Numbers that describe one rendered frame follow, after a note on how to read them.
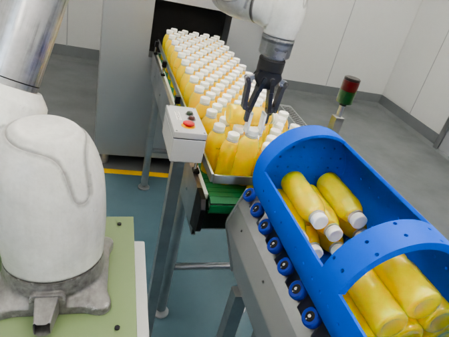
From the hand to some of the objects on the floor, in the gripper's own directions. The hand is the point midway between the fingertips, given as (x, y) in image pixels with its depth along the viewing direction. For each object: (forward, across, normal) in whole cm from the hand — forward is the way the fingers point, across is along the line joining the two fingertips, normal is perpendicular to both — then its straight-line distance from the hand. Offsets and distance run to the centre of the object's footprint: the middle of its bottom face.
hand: (254, 122), depth 123 cm
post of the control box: (+115, -19, +9) cm, 117 cm away
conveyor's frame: (+115, +10, +75) cm, 137 cm away
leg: (+115, +3, -18) cm, 116 cm away
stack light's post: (+115, +46, +27) cm, 126 cm away
